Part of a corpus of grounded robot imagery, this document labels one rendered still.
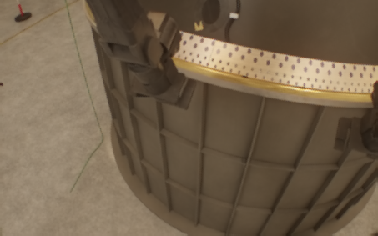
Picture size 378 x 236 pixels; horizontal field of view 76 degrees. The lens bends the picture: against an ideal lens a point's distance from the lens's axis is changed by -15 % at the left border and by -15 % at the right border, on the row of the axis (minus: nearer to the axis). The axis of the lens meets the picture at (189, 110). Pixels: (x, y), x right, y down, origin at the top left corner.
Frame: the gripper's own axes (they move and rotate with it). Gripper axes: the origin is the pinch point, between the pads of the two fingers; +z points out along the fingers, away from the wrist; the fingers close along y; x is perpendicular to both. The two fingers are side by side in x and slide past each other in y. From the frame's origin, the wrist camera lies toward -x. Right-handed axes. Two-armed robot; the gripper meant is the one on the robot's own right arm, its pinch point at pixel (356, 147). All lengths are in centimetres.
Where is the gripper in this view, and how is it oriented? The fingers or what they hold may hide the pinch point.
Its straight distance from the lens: 66.6
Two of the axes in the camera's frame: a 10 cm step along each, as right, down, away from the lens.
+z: 1.8, 3.1, 9.3
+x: -3.1, 9.2, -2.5
